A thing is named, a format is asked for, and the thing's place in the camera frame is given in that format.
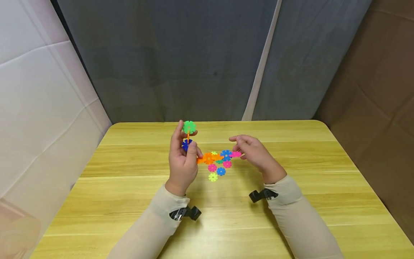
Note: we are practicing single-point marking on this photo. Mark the person's right hand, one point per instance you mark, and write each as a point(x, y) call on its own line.
point(258, 158)

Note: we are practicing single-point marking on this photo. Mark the person's left hand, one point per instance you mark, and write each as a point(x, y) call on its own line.
point(182, 169)

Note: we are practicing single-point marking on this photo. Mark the person's left index finger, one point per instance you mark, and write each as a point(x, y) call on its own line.
point(176, 138)

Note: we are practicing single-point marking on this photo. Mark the person's left thumb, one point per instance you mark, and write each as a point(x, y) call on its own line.
point(193, 151)

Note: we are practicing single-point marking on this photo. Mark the person's right index finger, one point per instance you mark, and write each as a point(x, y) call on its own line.
point(240, 138)

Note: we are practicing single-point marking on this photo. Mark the person's left fingers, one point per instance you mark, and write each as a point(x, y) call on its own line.
point(193, 134)

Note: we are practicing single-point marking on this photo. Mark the person's right thumb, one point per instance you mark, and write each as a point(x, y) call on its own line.
point(240, 150)

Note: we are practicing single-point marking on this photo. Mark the pink snowflake disc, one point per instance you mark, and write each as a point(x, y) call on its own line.
point(235, 154)

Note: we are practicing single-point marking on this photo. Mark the green snowflake disc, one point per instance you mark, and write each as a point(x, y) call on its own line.
point(189, 127)

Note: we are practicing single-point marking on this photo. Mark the dark blue snowflake disc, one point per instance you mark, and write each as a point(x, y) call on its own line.
point(185, 145)

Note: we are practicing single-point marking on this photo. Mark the person's right forearm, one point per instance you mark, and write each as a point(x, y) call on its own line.
point(300, 219)

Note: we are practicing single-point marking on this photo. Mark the person's left forearm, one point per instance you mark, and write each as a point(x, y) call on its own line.
point(152, 226)

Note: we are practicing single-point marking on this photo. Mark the pile of colourful plastic snowflakes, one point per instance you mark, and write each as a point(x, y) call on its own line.
point(212, 160)

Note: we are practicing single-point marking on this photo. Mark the black wrist band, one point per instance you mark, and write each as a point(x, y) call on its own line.
point(189, 212)
point(260, 195)

